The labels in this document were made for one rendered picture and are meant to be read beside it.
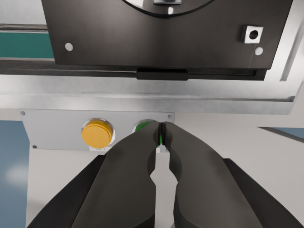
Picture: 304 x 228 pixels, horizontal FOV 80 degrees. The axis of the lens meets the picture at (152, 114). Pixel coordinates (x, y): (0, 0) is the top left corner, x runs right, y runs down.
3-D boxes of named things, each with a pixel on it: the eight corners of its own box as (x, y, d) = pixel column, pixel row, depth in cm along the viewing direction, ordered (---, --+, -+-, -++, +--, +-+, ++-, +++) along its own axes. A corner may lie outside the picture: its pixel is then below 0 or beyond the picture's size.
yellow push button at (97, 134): (115, 141, 27) (112, 149, 26) (88, 140, 27) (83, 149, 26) (112, 117, 25) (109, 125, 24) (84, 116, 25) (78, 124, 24)
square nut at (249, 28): (254, 42, 19) (259, 44, 18) (239, 42, 19) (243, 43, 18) (259, 25, 18) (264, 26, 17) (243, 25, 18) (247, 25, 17)
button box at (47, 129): (168, 131, 33) (172, 154, 27) (51, 128, 33) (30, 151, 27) (172, 95, 29) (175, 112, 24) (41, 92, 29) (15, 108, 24)
